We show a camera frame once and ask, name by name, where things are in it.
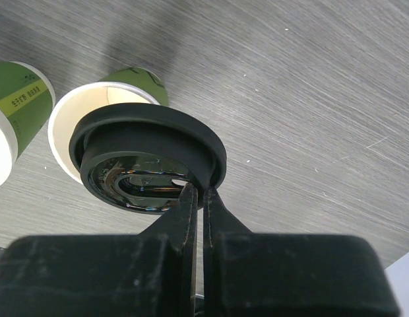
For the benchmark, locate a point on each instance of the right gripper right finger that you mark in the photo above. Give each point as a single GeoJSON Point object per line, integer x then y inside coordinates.
{"type": "Point", "coordinates": [272, 274]}

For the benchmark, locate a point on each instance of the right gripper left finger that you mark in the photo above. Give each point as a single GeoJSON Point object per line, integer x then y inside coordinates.
{"type": "Point", "coordinates": [147, 274]}

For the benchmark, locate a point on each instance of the green paper cup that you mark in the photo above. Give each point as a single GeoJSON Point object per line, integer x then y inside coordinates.
{"type": "Point", "coordinates": [75, 114]}
{"type": "Point", "coordinates": [27, 99]}

